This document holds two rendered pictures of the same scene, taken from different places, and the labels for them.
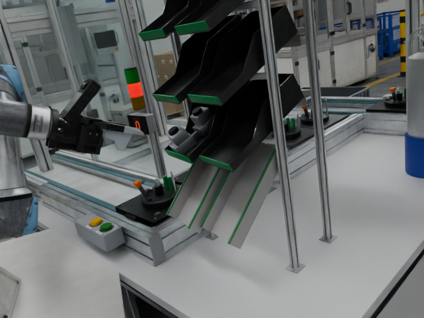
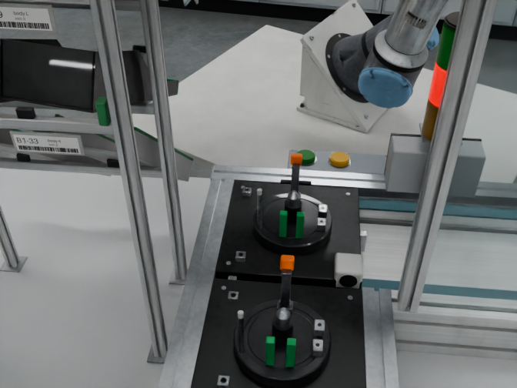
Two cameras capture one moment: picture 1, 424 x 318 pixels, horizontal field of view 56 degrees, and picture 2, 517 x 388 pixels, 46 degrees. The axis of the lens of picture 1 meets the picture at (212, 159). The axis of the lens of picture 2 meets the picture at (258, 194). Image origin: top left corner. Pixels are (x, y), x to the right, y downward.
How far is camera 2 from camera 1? 1.87 m
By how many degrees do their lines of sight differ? 109
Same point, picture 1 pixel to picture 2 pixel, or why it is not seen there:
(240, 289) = (75, 213)
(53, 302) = (283, 134)
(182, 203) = (179, 171)
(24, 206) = (370, 61)
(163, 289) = not seen: hidden behind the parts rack
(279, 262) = (39, 264)
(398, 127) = not seen: outside the picture
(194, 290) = not seen: hidden behind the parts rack
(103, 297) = (234, 155)
